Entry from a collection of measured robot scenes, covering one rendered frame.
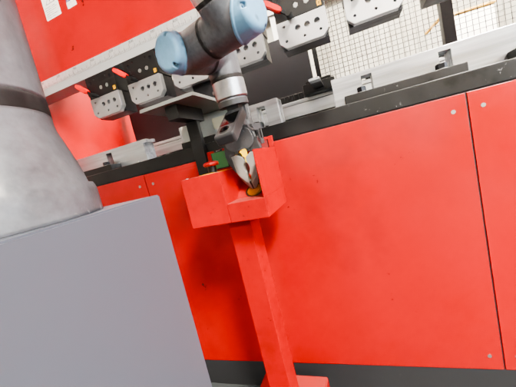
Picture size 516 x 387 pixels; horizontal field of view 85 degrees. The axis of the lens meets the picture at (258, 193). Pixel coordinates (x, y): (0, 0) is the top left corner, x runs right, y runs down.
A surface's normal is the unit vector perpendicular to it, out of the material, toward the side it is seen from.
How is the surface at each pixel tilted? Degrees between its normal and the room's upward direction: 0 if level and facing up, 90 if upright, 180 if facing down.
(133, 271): 90
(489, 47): 90
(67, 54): 90
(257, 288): 90
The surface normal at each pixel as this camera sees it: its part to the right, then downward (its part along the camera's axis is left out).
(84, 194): 0.97, -0.23
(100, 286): 0.95, -0.19
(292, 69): -0.32, 0.18
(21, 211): 0.78, -0.11
